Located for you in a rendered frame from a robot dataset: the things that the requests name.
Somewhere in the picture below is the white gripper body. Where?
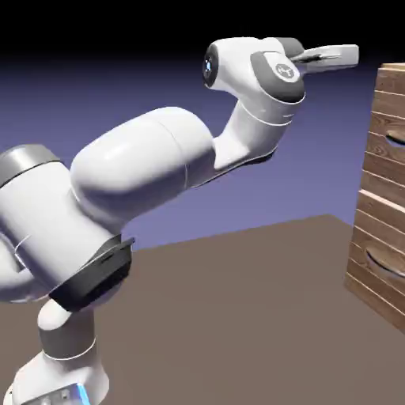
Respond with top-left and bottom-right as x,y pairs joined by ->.
290,44 -> 361,76

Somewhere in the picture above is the wooden drawer front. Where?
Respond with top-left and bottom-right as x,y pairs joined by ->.
344,190 -> 405,333
360,89 -> 405,214

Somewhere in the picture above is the wooden cabinet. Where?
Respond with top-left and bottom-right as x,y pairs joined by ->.
343,62 -> 405,334

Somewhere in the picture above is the curved wooden handle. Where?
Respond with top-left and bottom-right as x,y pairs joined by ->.
385,128 -> 405,149
364,247 -> 405,277

